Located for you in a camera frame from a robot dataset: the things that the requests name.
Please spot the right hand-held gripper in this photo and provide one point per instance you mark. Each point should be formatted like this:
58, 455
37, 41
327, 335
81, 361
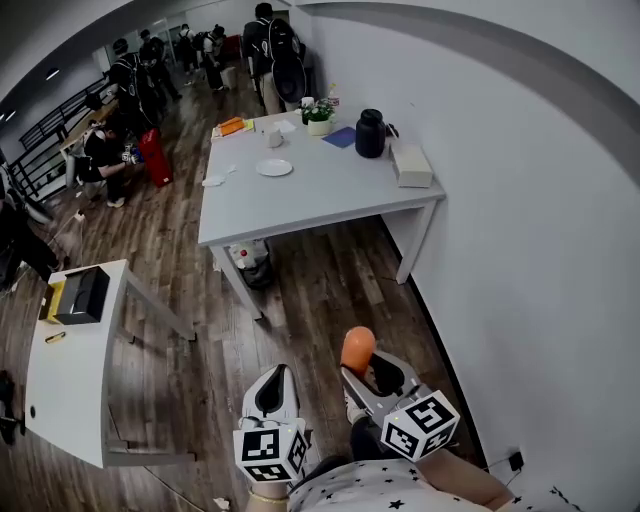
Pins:
422, 425

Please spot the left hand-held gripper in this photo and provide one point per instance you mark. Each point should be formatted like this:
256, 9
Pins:
260, 445

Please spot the white plate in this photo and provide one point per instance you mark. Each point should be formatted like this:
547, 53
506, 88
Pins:
274, 167

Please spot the person's left forearm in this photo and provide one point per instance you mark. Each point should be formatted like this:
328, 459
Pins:
267, 502

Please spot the person's right forearm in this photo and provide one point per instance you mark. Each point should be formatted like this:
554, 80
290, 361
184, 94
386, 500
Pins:
460, 480

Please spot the person's white shoe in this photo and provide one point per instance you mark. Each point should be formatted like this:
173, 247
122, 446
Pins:
354, 412

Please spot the person's black trousers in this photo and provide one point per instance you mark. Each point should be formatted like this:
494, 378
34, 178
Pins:
367, 440

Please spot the white star-print shirt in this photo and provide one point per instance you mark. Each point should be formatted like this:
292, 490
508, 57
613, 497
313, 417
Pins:
360, 487

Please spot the bin with black bag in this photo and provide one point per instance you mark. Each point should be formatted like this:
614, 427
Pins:
257, 267

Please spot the grey table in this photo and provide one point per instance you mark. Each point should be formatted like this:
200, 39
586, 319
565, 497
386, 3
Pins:
310, 195

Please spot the white desk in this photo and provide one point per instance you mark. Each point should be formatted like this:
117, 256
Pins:
65, 380

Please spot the black box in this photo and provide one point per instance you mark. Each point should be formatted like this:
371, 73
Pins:
82, 297

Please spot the white tissue box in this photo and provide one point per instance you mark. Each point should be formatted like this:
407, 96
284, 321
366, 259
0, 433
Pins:
412, 167

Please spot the large crumpled white tissue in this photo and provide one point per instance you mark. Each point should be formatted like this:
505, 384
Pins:
214, 180

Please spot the small yellow black item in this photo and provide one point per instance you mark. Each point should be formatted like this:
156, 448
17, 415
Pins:
55, 338

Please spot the yellow box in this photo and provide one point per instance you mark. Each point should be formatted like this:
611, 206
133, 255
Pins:
54, 300

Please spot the black jug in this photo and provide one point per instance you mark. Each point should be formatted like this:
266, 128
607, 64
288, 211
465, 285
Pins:
370, 135

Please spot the blue booklet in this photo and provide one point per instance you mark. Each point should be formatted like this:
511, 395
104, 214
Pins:
340, 137

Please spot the red box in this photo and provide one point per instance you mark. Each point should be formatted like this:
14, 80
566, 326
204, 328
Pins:
156, 157

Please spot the orange cloth on yellow paper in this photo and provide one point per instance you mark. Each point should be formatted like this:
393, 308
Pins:
250, 129

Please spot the flat white paper napkin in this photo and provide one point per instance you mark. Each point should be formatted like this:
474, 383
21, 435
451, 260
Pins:
285, 126

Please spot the potted flower plant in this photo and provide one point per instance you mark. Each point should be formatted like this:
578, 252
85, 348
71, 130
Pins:
319, 117

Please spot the black cup with white lid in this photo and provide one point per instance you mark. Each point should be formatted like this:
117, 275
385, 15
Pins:
306, 103

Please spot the clear plastic bottle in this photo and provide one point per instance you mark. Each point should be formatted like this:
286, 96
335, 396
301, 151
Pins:
333, 97

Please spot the white waste bin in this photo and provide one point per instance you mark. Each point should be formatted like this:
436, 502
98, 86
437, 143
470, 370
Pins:
229, 78

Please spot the wooden table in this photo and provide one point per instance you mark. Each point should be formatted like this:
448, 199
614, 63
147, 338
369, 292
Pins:
87, 127

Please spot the black railing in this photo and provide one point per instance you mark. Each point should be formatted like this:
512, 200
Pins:
45, 130

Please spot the black wall plug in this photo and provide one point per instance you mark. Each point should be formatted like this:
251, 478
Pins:
516, 460

